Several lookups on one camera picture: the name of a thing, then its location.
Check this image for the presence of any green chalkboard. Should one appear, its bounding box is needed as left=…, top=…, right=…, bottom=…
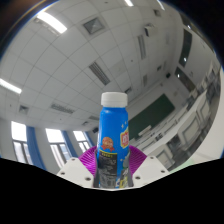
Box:
left=128, top=93, right=176, bottom=141

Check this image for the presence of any classroom window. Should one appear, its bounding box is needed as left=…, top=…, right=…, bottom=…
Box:
left=10, top=121, right=33, bottom=165
left=72, top=130, right=91, bottom=153
left=45, top=128, right=70, bottom=168

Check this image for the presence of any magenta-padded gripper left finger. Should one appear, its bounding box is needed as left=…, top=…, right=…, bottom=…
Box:
left=56, top=147, right=99, bottom=188

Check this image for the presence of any dark classroom door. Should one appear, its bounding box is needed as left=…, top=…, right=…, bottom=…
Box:
left=175, top=66, right=197, bottom=93

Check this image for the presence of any blue white-capped drink bottle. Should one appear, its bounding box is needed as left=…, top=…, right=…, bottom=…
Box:
left=93, top=91, right=131, bottom=190

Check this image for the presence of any dark high wall window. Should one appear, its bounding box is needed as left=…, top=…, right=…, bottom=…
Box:
left=178, top=28, right=194, bottom=68

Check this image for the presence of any group of ceiling lights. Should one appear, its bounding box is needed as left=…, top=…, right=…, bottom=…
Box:
left=0, top=0, right=168, bottom=118

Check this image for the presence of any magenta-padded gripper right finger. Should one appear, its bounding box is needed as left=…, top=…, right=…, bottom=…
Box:
left=127, top=145, right=170, bottom=188

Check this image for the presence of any group of classroom desks and chairs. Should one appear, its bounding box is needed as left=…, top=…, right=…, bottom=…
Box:
left=133, top=63, right=223, bottom=169

